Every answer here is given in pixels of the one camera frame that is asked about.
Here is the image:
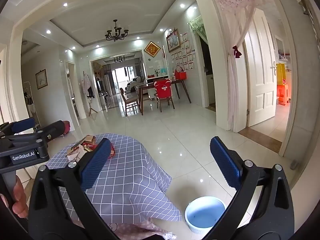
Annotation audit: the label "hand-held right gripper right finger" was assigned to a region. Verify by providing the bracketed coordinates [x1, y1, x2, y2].
[209, 136, 295, 240]

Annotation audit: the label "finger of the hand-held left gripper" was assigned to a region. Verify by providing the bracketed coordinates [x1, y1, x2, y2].
[0, 117, 35, 137]
[32, 120, 65, 144]

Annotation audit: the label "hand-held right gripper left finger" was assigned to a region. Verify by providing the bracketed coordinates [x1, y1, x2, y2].
[27, 138, 120, 240]

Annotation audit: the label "white bucket with blue inside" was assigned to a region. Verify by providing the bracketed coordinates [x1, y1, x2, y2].
[184, 196, 228, 233]

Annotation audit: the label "person's left hand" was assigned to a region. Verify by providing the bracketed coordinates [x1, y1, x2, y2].
[11, 175, 29, 219]

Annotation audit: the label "red striped wrapper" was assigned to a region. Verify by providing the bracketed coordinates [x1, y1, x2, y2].
[81, 142, 95, 153]

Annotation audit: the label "white metal rack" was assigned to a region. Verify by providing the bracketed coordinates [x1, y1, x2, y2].
[22, 81, 42, 130]

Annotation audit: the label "purple checked tablecloth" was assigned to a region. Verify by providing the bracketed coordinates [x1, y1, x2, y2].
[46, 134, 182, 223]

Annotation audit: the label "framed ink painting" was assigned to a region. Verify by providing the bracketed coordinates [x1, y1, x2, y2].
[36, 69, 47, 90]

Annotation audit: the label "hanging light clothes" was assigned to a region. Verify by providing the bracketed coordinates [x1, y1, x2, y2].
[80, 72, 95, 98]

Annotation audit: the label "wooden dining chair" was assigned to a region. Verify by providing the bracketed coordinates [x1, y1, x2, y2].
[119, 87, 140, 117]

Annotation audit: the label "pink patterned cloth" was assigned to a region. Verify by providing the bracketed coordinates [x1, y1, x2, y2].
[105, 217, 178, 240]

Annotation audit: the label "wooden chair with shirt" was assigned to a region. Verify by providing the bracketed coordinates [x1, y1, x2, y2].
[155, 95, 174, 113]

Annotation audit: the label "massage chair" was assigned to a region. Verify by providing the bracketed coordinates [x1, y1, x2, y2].
[124, 76, 142, 93]

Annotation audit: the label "white panel door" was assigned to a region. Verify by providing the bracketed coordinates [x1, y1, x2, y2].
[244, 8, 278, 128]

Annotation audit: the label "orange plastic stool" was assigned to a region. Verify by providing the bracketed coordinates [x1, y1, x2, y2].
[277, 84, 290, 105]

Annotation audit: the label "wooden dining table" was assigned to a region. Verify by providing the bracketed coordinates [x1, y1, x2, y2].
[136, 79, 192, 116]

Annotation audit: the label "red gift bag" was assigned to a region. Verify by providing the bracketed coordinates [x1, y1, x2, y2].
[174, 65, 187, 80]

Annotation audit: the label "yellow board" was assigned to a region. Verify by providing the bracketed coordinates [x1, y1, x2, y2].
[276, 63, 287, 85]

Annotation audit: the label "large black chandelier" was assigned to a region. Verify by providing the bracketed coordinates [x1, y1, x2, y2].
[104, 19, 129, 42]

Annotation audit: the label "recessed ceiling spotlights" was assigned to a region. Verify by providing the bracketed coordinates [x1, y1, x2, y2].
[46, 0, 198, 54]

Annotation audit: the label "framed flower picture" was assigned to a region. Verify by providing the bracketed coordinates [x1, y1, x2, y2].
[166, 29, 181, 53]

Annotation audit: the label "green curtain valance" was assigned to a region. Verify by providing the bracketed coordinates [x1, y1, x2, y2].
[188, 15, 208, 45]

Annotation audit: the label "pink floral curtain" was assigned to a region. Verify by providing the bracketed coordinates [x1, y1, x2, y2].
[214, 0, 273, 133]

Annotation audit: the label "rows of wall certificates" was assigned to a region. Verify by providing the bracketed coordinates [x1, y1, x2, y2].
[171, 32, 195, 71]

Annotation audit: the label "red diamond wall decoration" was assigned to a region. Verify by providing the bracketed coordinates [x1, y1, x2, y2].
[144, 41, 161, 58]

